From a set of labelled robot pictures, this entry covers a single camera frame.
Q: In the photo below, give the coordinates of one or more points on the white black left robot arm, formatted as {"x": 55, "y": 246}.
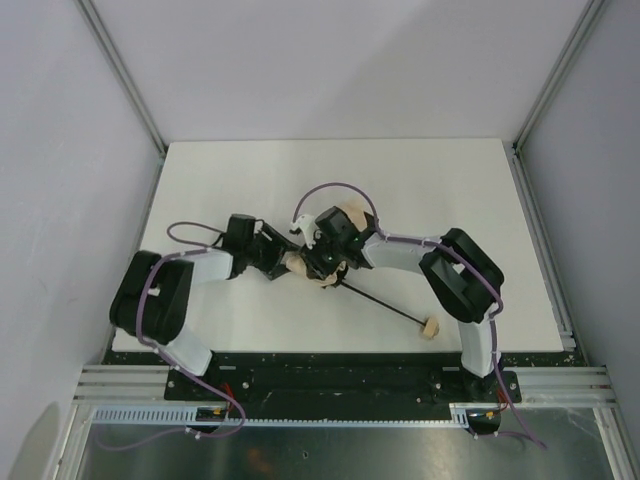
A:
{"x": 152, "y": 300}

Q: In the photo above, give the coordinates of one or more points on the aluminium right side rail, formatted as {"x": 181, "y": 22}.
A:
{"x": 542, "y": 248}

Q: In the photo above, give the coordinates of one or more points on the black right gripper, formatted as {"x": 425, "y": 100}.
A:
{"x": 316, "y": 262}

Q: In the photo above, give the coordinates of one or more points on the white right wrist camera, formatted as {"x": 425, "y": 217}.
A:
{"x": 305, "y": 225}

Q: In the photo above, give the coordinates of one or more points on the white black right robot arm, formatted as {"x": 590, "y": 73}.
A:
{"x": 464, "y": 279}

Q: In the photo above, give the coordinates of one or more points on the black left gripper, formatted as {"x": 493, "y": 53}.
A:
{"x": 276, "y": 253}

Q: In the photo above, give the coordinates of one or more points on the aluminium corner frame post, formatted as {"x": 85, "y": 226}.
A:
{"x": 569, "y": 54}

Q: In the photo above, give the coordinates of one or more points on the aluminium front cross rail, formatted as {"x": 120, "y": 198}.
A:
{"x": 579, "y": 387}

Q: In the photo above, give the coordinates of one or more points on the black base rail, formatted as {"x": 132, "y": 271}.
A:
{"x": 352, "y": 387}

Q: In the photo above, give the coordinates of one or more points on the aluminium left corner post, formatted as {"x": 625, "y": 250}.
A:
{"x": 115, "y": 61}

